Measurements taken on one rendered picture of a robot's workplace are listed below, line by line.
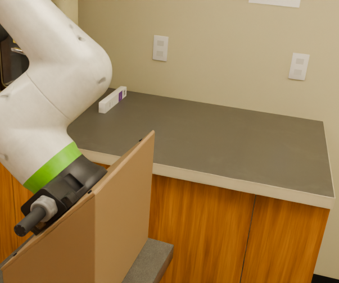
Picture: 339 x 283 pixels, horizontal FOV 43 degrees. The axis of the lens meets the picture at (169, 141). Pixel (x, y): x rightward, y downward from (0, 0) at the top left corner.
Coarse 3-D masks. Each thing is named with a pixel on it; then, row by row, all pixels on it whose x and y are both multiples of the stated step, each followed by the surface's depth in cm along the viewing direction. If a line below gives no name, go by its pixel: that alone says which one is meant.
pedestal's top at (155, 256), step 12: (156, 240) 103; (144, 252) 99; (156, 252) 99; (168, 252) 100; (0, 264) 92; (132, 264) 95; (144, 264) 95; (156, 264) 96; (168, 264) 101; (0, 276) 89; (132, 276) 92; (144, 276) 92; (156, 276) 92
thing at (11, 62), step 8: (8, 40) 168; (0, 48) 172; (8, 48) 169; (0, 56) 174; (8, 56) 170; (16, 56) 168; (24, 56) 165; (0, 64) 175; (8, 64) 172; (16, 64) 169; (24, 64) 166; (0, 72) 177; (8, 72) 174; (16, 72) 171; (0, 80) 178; (8, 80) 175; (0, 88) 180
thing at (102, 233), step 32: (128, 160) 79; (96, 192) 68; (128, 192) 83; (64, 224) 71; (96, 224) 70; (128, 224) 87; (32, 256) 77; (64, 256) 74; (96, 256) 73; (128, 256) 91
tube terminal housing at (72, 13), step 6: (54, 0) 161; (60, 0) 161; (66, 0) 162; (72, 0) 166; (60, 6) 161; (66, 6) 163; (72, 6) 167; (66, 12) 163; (72, 12) 168; (72, 18) 168
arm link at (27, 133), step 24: (24, 72) 82; (0, 96) 79; (24, 96) 78; (0, 120) 78; (24, 120) 78; (48, 120) 80; (0, 144) 79; (24, 144) 78; (48, 144) 80; (72, 144) 83; (24, 168) 79; (48, 168) 79
